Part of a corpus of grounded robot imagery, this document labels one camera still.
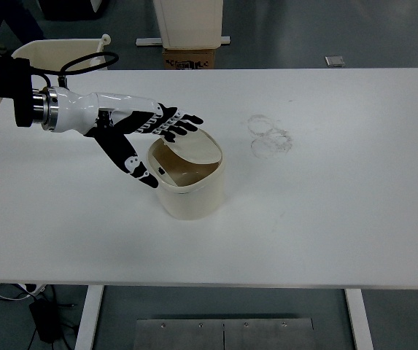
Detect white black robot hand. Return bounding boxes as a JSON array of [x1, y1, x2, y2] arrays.
[[33, 87, 204, 188]]

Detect cream trash can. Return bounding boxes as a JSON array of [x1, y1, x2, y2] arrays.
[[147, 128, 225, 220]]

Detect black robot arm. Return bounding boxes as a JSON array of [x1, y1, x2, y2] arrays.
[[0, 52, 203, 188]]

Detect cardboard box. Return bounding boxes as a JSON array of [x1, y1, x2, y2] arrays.
[[162, 49, 216, 70]]

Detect cream cabinet on stand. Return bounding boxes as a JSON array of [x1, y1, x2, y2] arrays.
[[136, 0, 231, 50]]

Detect cream plastic chair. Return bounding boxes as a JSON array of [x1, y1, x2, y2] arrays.
[[0, 34, 111, 103]]

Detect small grey floor plate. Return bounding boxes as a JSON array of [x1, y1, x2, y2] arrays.
[[325, 55, 346, 68]]

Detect black power adapter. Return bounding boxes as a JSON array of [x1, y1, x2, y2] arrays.
[[29, 299, 62, 343]]

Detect metal floor plate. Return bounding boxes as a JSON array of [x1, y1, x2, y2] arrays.
[[133, 318, 319, 349]]

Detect left white table leg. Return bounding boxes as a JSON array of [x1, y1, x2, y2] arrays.
[[74, 285, 104, 350]]

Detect white table leg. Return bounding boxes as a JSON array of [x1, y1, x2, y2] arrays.
[[344, 289, 374, 350], [74, 285, 104, 350]]

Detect right white table leg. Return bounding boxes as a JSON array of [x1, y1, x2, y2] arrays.
[[344, 289, 374, 350]]

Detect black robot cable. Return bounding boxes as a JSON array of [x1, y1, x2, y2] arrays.
[[29, 51, 120, 88]]

